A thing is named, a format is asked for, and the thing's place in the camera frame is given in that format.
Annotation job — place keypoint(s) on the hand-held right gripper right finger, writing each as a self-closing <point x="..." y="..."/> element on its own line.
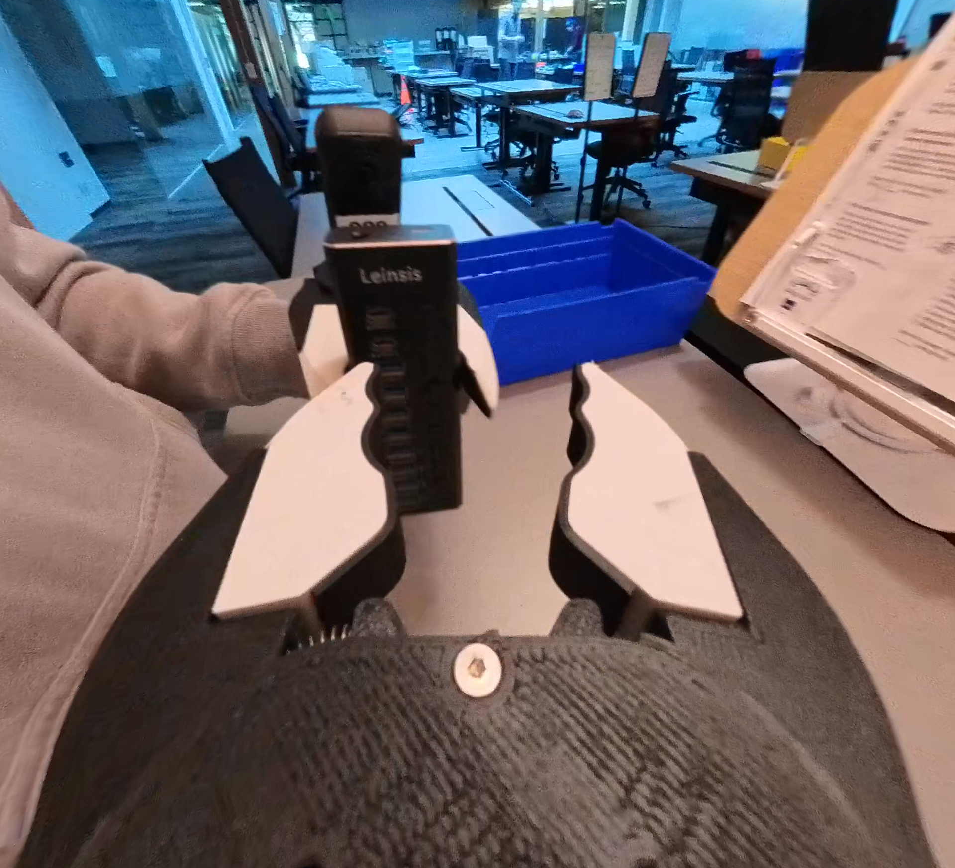
<point x="649" y="510"/>

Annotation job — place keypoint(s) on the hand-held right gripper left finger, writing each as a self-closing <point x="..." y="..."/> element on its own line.
<point x="298" y="495"/>

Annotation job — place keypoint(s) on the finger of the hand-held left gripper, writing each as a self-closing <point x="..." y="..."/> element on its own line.
<point x="481" y="361"/>
<point x="324" y="353"/>

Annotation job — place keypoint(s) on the black multi-port usb hub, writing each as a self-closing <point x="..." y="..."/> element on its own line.
<point x="410" y="391"/>

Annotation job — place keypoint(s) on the person's left forearm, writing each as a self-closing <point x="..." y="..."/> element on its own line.
<point x="186" y="338"/>

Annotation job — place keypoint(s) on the orange traffic cone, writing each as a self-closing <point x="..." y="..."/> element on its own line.
<point x="405" y="94"/>

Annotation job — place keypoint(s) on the blue plastic bin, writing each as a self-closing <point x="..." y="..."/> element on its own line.
<point x="597" y="331"/>

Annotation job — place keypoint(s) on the brown top work table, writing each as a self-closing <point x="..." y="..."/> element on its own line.
<point x="716" y="171"/>
<point x="522" y="89"/>
<point x="589" y="115"/>

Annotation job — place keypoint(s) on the white stand base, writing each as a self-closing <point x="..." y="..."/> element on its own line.
<point x="858" y="450"/>

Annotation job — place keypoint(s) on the white panel on stand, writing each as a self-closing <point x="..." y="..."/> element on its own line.
<point x="600" y="66"/>
<point x="650" y="66"/>

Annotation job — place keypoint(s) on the document board with printed sheet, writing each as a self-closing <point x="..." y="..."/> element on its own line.
<point x="880" y="249"/>

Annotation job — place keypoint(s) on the yellow plastic bin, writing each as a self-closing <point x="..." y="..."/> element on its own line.
<point x="782" y="153"/>

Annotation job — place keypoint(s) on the black monitor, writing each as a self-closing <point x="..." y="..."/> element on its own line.
<point x="854" y="25"/>

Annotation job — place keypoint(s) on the wooden post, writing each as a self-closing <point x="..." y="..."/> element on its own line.
<point x="231" y="25"/>

